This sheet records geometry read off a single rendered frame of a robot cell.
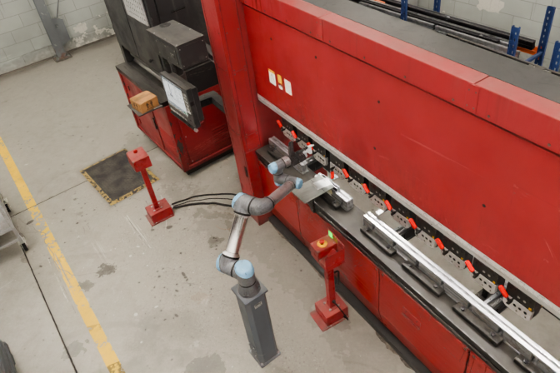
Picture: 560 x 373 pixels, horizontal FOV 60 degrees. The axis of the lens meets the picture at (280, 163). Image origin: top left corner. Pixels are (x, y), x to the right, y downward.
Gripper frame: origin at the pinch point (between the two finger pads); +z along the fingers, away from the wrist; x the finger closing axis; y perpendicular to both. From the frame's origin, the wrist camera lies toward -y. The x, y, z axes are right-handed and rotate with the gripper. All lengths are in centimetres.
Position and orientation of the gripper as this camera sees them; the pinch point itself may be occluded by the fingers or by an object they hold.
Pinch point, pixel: (310, 146)
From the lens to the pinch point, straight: 349.9
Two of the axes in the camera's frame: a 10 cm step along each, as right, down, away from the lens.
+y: 4.7, 8.8, -0.7
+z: 8.3, -4.2, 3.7
